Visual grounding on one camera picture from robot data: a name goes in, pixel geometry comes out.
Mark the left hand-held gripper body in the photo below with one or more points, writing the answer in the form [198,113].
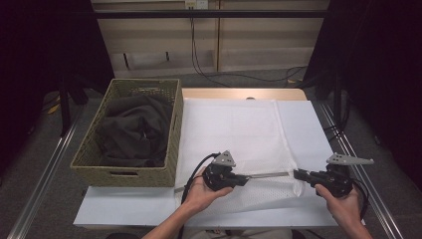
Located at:
[219,176]

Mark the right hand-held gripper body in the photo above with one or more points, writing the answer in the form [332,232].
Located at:
[335,179]

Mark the white mesh laundry bag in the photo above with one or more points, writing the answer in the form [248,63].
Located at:
[232,132]

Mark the dark cloth garment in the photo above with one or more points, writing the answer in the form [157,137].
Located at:
[132,132]

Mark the green woven basket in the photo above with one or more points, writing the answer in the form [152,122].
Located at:
[88,156]

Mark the person's left hand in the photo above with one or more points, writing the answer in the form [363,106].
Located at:
[199,195]

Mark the person's right hand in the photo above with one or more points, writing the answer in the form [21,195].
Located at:
[345,209]

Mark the person's light trousers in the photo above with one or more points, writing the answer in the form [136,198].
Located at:
[239,234]

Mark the black metal stand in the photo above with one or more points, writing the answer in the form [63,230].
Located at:
[337,99]
[64,109]

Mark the white table cover sheet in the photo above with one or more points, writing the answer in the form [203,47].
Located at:
[116,205]

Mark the black curtain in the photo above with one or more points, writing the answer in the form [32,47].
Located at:
[381,66]
[40,49]

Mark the black horizontal metal bar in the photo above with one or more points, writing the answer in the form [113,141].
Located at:
[212,14]

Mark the yellow floor strip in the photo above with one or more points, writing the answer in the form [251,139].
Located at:
[53,108]

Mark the metal floor rail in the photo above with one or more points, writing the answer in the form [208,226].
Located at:
[371,186]
[49,166]

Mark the white wall socket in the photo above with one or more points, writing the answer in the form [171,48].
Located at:
[196,4]

